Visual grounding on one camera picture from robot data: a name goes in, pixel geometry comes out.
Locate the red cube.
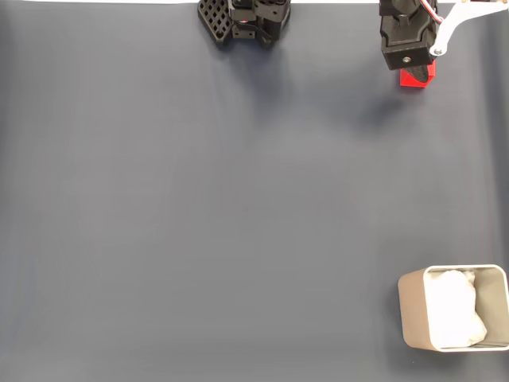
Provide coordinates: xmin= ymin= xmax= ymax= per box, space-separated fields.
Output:
xmin=399 ymin=59 xmax=437 ymax=88

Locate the dark blue table mat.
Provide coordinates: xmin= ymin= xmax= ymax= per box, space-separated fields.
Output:
xmin=0 ymin=2 xmax=509 ymax=382

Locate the crumpled white paper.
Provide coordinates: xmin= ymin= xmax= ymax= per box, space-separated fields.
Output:
xmin=425 ymin=269 xmax=488 ymax=348

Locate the white camera board mount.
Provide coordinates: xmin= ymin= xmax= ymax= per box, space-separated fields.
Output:
xmin=428 ymin=0 xmax=504 ymax=57

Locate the beige square box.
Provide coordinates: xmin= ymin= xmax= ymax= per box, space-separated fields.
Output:
xmin=397 ymin=263 xmax=509 ymax=353

